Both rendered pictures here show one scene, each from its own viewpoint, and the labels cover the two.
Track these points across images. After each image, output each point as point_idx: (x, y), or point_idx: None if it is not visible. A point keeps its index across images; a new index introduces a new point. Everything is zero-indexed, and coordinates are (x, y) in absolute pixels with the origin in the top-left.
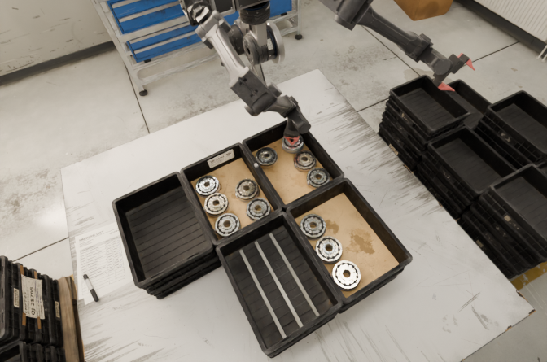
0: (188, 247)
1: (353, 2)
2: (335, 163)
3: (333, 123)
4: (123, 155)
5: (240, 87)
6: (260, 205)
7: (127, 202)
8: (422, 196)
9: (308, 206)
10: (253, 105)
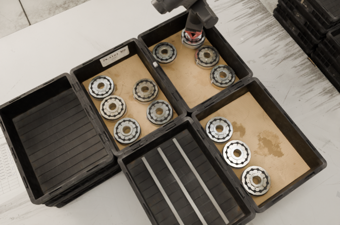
0: (85, 155)
1: None
2: (243, 60)
3: (232, 11)
4: (2, 51)
5: None
6: (161, 108)
7: (12, 109)
8: (326, 91)
9: (214, 108)
10: (164, 0)
